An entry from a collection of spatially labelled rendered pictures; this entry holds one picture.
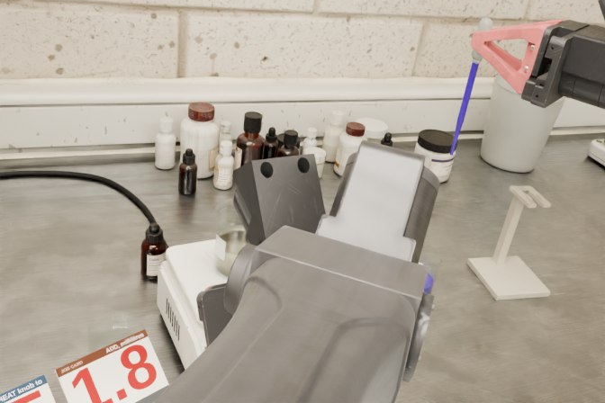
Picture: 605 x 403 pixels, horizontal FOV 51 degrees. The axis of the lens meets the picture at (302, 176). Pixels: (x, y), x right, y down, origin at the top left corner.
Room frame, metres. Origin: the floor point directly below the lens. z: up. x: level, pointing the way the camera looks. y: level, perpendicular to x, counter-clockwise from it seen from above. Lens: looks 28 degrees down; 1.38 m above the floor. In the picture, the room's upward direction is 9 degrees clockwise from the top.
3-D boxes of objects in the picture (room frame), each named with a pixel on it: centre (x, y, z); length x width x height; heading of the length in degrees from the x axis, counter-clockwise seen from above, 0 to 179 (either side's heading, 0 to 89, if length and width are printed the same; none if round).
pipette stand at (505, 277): (0.70, -0.29, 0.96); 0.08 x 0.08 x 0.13; 19
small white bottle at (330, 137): (0.99, -0.04, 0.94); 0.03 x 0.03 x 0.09
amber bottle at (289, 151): (0.89, 0.03, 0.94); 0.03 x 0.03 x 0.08
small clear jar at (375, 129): (1.01, -0.11, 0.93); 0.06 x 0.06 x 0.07
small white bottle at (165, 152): (0.87, 0.22, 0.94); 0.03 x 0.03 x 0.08
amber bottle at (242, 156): (0.87, 0.09, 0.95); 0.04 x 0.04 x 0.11
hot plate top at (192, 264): (0.52, 0.05, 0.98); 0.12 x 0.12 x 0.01; 31
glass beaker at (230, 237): (0.52, 0.05, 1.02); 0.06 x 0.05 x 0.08; 160
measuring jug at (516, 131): (1.11, -0.37, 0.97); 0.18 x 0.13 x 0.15; 19
